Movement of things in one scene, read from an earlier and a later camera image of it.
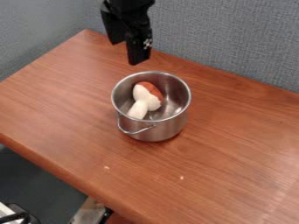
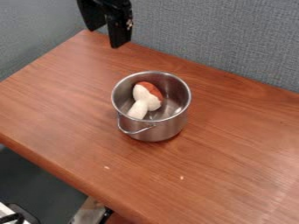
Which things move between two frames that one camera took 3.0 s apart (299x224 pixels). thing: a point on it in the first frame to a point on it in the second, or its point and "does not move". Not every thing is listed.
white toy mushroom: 146,100 does not move
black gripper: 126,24 to 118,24
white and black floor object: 13,214 does not move
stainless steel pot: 162,123 does not move
